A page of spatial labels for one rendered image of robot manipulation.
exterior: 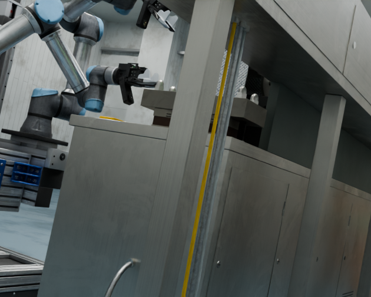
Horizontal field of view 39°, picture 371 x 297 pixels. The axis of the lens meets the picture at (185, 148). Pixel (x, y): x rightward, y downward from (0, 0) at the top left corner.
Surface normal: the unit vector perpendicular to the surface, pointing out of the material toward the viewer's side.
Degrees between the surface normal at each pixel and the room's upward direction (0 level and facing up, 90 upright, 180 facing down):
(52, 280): 90
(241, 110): 90
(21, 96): 90
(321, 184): 90
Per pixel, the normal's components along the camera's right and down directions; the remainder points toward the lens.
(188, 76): -0.51, -0.16
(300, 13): 0.84, 0.14
